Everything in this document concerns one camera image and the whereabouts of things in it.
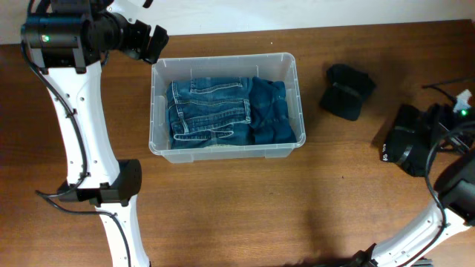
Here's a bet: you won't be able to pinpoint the black taped clothing bundle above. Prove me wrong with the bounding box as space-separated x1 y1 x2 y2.
381 104 442 177

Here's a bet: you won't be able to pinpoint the dark blue jeans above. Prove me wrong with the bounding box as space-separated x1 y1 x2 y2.
166 77 252 149

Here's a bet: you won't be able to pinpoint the black cloth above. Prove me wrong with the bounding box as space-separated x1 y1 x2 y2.
320 64 376 121

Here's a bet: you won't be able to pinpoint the blue taped shirt bundle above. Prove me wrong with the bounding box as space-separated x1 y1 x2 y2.
249 76 296 145

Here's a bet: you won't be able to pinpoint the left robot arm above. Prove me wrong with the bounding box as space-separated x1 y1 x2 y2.
21 0 169 266

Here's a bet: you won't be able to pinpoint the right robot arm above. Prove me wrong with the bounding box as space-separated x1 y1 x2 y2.
348 105 474 266

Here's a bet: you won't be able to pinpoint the clear plastic storage bin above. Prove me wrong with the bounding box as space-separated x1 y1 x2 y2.
148 52 307 164

